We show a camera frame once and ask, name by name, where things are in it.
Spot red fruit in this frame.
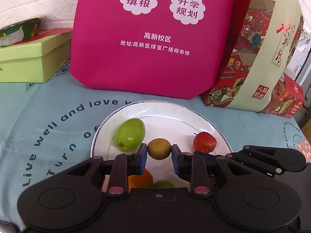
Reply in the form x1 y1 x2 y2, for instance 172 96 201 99
193 131 217 154

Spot orange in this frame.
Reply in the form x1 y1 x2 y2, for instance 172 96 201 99
128 169 153 192

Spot small green fruit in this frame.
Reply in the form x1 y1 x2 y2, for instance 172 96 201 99
151 179 175 189

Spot brown longan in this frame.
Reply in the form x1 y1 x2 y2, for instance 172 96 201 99
147 138 171 160

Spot white oval plate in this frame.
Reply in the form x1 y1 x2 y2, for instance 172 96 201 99
91 100 232 188

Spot red cracker box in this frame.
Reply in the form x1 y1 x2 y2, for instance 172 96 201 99
262 74 304 118

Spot teal printed tablecloth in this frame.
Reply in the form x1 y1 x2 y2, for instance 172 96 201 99
1 67 310 229

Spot magenta fabric bag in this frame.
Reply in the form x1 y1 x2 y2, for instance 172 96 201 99
70 0 233 99

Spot red green gift bag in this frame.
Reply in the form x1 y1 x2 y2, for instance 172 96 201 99
202 0 304 112

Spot light green cardboard box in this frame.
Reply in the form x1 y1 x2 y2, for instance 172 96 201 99
1 28 72 83

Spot green instant noodle bowl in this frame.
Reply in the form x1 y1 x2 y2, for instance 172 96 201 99
0 16 45 47

